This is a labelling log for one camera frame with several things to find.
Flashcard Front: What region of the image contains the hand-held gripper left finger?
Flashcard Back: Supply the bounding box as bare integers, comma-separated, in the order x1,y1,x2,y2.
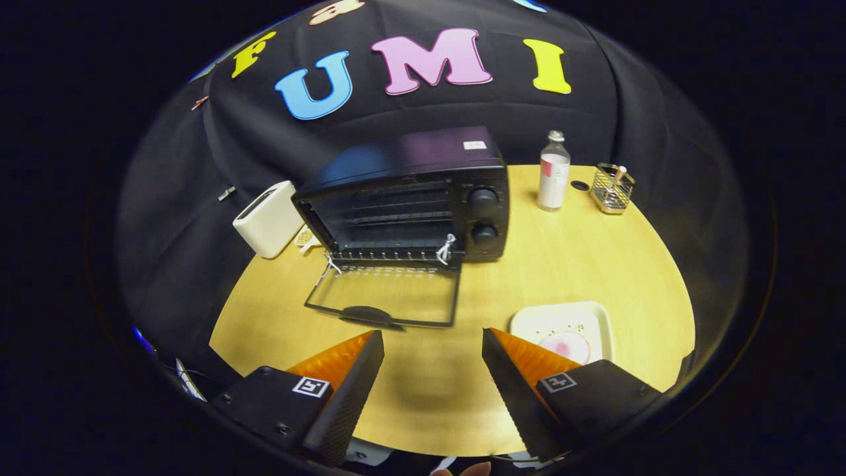
210,329,385,467

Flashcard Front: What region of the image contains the pink round food slice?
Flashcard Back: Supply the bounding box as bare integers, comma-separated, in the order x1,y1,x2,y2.
539,331,591,366

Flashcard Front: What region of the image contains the black toaster oven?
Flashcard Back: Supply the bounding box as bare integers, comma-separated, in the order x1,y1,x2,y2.
291,126,511,330

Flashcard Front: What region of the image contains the clear bottle pink label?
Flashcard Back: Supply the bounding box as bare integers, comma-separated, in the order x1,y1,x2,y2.
537,130,571,212

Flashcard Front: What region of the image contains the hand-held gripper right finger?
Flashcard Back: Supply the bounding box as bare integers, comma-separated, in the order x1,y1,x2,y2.
481,327,664,462

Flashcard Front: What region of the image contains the wire mesh holder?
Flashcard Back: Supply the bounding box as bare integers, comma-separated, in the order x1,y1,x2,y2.
590,163,636,216

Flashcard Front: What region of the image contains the white toaster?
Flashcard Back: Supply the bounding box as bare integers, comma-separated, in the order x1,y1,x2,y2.
233,180,306,260

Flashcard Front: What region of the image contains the cream square plate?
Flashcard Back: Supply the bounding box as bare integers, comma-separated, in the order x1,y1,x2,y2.
510,301,614,366

